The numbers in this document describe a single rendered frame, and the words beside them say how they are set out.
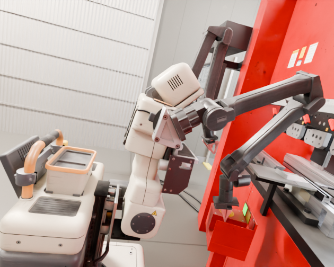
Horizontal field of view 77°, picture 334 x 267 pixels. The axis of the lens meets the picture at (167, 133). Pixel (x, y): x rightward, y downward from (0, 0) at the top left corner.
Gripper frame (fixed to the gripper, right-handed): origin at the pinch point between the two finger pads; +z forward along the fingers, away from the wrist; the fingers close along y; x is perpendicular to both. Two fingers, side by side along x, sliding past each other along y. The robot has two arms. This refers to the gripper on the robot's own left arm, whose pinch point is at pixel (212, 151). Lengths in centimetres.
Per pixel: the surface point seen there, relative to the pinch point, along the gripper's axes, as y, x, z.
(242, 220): -30.9, 1.5, 23.5
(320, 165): -30, -40, 9
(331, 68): -16, -61, -31
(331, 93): -23, -54, -21
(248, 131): 57, -53, 18
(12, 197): 83, 168, 26
